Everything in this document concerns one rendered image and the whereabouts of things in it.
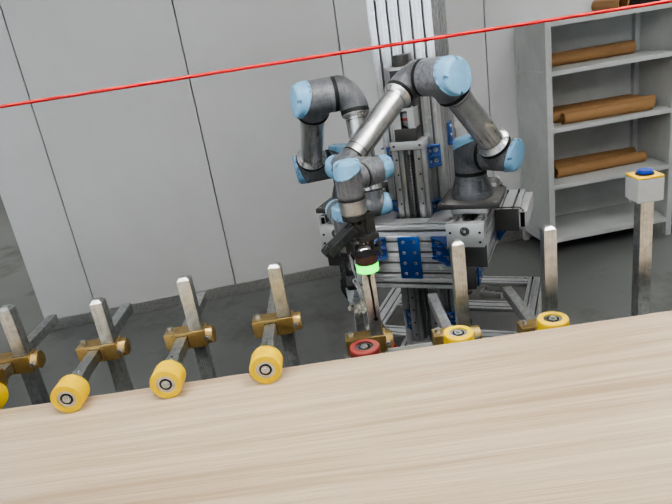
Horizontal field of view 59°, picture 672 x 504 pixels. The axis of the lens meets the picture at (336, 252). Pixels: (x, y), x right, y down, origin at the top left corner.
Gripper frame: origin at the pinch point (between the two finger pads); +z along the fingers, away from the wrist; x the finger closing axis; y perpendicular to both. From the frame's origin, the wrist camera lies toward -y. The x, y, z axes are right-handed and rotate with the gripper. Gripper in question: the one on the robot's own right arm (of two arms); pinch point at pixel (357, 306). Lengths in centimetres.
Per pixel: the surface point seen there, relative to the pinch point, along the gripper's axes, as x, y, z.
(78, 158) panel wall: 166, 215, -29
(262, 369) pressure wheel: 26, -52, -13
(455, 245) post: -28, -30, -29
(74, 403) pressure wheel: 73, -52, -11
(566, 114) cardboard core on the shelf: -155, 211, -10
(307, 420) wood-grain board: 15, -70, -9
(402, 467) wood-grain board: -3, -89, -10
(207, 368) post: 45, -30, -3
